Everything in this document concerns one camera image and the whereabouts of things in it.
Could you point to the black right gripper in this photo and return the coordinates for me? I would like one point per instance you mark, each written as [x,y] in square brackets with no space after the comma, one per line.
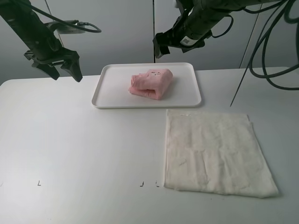
[190,30]

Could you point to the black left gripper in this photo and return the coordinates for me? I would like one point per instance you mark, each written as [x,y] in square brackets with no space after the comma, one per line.
[46,51]

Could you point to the pink towel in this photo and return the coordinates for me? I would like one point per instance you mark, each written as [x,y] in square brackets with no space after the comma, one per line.
[152,84]

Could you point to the white towel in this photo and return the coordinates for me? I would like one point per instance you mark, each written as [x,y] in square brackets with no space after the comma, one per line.
[215,153]

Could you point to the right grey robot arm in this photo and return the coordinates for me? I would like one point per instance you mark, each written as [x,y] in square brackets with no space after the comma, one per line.
[238,5]

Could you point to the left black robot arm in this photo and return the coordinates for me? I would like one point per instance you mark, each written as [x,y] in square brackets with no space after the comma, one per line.
[17,14]

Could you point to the white plastic tray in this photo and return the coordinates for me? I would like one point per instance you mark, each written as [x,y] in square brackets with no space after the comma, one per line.
[112,91]

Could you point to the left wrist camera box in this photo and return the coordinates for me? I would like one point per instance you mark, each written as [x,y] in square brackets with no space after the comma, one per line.
[62,28]

